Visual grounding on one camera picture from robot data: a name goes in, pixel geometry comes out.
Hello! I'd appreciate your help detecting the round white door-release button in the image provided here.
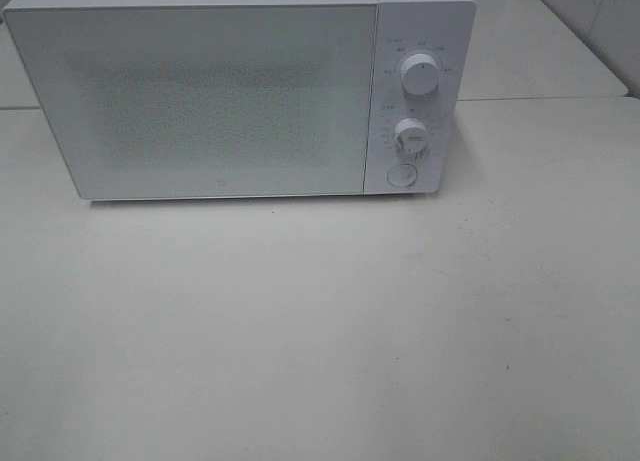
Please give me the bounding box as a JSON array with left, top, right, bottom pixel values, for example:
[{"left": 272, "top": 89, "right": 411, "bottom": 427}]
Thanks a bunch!
[{"left": 387, "top": 163, "right": 418, "bottom": 188}]

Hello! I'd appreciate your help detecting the white timer knob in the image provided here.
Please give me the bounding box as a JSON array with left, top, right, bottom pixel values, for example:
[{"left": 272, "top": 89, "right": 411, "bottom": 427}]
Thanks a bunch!
[{"left": 393, "top": 118, "right": 431, "bottom": 155}]

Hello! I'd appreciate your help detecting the white microwave door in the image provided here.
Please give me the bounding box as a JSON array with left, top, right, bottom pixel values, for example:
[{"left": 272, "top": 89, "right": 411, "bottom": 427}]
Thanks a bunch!
[{"left": 6, "top": 5, "right": 376, "bottom": 200}]

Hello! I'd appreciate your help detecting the upper white power knob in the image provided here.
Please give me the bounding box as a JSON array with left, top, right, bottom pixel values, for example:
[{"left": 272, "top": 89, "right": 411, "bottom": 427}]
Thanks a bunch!
[{"left": 399, "top": 51, "right": 441, "bottom": 96}]

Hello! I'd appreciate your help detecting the white microwave oven body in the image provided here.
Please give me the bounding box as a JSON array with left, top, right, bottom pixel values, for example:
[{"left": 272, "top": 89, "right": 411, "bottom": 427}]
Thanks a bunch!
[{"left": 2, "top": 0, "right": 476, "bottom": 199}]

